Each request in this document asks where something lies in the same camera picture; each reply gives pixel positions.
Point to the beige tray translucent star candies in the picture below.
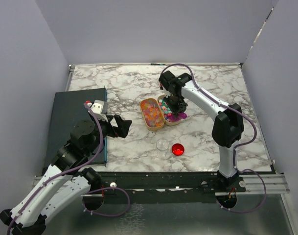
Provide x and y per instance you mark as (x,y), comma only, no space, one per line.
(152,114)

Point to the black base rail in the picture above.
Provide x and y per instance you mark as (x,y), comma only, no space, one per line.
(159,187)

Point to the red round lid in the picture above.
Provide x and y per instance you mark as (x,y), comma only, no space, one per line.
(177,149)

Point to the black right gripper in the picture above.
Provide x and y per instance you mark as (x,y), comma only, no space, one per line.
(181,108)

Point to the purple plastic scoop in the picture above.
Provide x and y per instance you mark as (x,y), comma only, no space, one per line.
(175,117)

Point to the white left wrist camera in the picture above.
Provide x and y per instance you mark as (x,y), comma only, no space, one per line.
(99,107)

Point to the clear plastic cup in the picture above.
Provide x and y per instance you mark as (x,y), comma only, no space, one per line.
(162,146)

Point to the beige tray opaque star candies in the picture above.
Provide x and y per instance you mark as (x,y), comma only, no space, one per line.
(167,114)

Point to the dark box with blue edge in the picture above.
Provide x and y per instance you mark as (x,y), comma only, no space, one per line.
(68,109)

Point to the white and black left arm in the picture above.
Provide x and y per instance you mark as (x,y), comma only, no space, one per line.
(67,177)

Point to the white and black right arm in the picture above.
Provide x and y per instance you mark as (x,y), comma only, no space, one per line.
(228,122)

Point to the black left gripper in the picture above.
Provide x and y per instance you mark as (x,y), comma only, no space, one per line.
(123,126)

